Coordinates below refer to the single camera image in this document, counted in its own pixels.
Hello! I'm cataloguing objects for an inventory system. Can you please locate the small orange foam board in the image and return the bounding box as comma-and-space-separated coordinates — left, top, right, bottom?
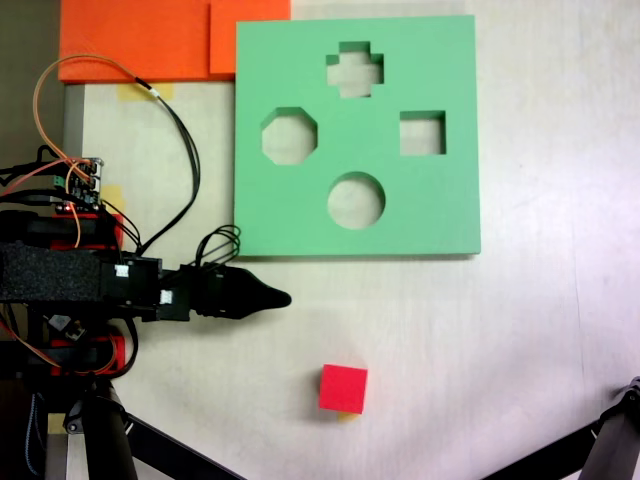
209, 0, 292, 76

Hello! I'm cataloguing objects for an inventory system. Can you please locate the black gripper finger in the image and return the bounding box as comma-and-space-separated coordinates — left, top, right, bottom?
227, 267, 293, 300
227, 298, 293, 321

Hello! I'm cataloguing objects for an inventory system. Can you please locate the black USB cable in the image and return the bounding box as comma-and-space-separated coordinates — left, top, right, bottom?
0, 192, 59, 205

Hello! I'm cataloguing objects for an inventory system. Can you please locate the green shape sorter board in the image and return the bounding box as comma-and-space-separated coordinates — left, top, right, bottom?
232, 14, 482, 261

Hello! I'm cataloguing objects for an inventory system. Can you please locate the circuit board with wires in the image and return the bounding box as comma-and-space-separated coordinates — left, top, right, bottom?
53, 157, 105, 211

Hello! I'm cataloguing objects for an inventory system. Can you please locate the red base clamp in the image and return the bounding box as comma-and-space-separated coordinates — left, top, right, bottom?
49, 212, 126, 251
49, 335, 126, 376

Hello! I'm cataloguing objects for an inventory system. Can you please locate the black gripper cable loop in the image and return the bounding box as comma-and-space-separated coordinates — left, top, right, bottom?
192, 224, 243, 269

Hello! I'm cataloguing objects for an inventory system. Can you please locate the black tripod leg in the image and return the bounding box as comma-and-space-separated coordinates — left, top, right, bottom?
62, 379, 139, 480
579, 375, 640, 480

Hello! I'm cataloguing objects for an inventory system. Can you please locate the orange wire loop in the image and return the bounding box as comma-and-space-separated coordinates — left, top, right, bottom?
32, 53, 146, 174

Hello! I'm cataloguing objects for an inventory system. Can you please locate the long black cable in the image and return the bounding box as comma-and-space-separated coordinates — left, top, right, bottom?
133, 75, 202, 256

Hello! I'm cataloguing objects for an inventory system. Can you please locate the large orange foam board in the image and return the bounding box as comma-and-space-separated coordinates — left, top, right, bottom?
57, 0, 236, 84

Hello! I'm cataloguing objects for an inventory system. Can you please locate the red square block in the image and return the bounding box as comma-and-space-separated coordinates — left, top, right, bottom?
318, 363, 369, 416

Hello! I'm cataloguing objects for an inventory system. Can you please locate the black white braided cable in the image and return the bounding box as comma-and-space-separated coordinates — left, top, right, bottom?
24, 392, 45, 476

